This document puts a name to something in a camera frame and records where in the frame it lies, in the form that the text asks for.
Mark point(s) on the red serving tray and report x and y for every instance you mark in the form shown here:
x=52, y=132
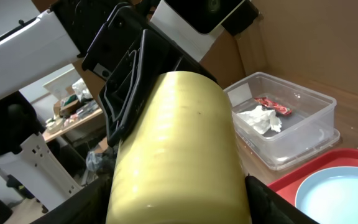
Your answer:
x=288, y=185

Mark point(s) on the yellow plastic cup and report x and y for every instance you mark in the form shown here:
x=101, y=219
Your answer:
x=180, y=164

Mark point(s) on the light blue plate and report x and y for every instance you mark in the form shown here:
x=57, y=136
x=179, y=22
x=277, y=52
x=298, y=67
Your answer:
x=330, y=195

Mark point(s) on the white tissue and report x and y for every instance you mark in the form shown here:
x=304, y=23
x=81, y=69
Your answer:
x=261, y=120

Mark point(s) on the red snack wrapper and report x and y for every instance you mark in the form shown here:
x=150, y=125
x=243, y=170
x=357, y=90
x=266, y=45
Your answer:
x=270, y=104

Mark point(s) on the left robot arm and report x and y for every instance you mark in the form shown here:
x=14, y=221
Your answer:
x=58, y=36

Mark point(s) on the clear plastic bin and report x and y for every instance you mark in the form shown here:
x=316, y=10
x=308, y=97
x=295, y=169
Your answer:
x=308, y=130

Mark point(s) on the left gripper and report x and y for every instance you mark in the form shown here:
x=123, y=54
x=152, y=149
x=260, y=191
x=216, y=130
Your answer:
x=127, y=56

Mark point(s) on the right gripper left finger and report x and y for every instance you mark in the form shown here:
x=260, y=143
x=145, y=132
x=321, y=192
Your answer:
x=88, y=206

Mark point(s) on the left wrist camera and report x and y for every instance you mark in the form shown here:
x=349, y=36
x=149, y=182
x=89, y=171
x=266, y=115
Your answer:
x=196, y=24

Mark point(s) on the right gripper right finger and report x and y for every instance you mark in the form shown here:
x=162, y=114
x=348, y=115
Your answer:
x=267, y=207

